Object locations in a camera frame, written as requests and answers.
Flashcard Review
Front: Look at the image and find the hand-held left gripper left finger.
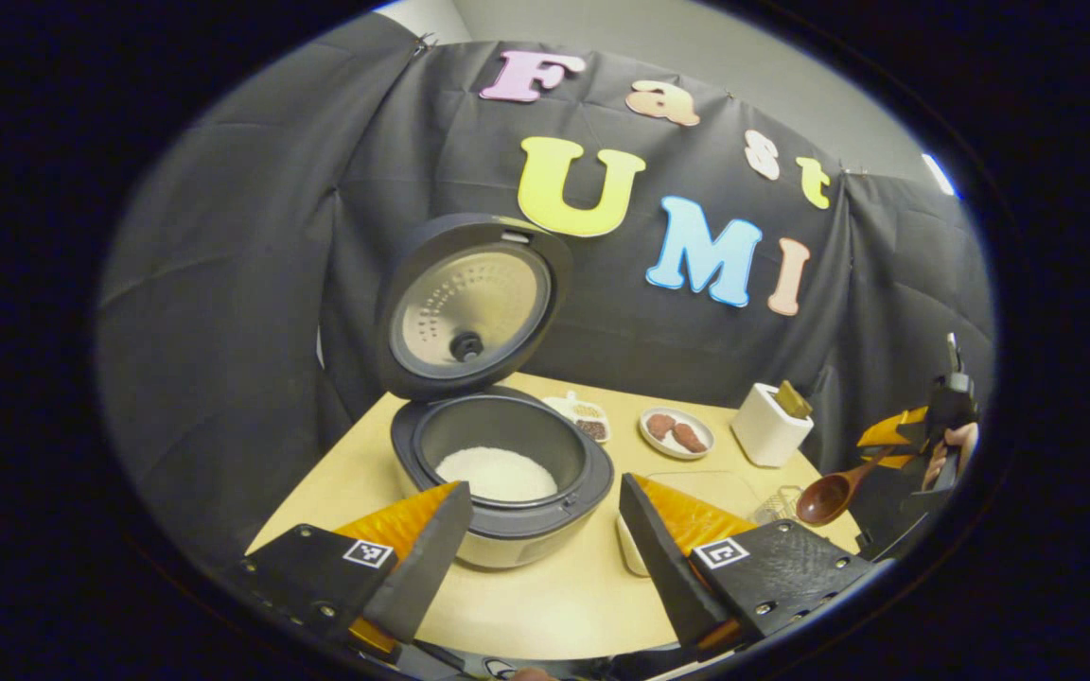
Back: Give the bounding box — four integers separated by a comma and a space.
223, 481, 473, 663

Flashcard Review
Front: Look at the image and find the white oval plate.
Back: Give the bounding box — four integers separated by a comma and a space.
639, 407, 715, 461

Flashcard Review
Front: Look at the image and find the white rice box clear lid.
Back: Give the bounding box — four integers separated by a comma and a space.
615, 470, 764, 578

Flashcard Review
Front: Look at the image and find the clear chopstick holder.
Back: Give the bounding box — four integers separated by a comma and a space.
753, 485, 803, 527

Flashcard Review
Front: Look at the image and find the white rice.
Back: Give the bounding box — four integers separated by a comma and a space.
435, 446, 558, 502

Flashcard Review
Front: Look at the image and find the brown wooden spoon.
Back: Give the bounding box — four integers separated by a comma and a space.
796, 445, 905, 528

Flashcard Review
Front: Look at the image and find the white toaster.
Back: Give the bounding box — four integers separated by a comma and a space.
731, 382, 815, 468

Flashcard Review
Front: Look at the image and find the white divided grain dish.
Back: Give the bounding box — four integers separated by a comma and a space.
543, 391, 610, 444

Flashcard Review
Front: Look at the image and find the grey rice cooker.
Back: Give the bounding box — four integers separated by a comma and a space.
375, 213, 615, 570

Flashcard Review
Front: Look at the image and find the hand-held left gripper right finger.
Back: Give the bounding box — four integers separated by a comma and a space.
618, 473, 887, 654

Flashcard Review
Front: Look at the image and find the ceiling light panel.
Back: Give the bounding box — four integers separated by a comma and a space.
921, 151, 958, 198

